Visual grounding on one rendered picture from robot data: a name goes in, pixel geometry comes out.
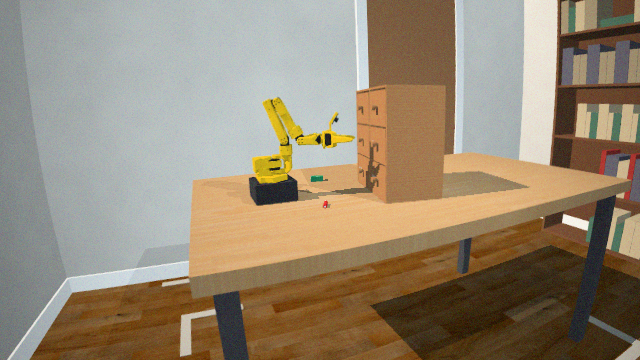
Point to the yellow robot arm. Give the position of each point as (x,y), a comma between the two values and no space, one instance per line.
(266,164)

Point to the brown wooden chest of drawers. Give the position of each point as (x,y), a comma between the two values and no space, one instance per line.
(415,139)

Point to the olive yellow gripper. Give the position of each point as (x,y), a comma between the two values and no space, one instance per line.
(330,139)

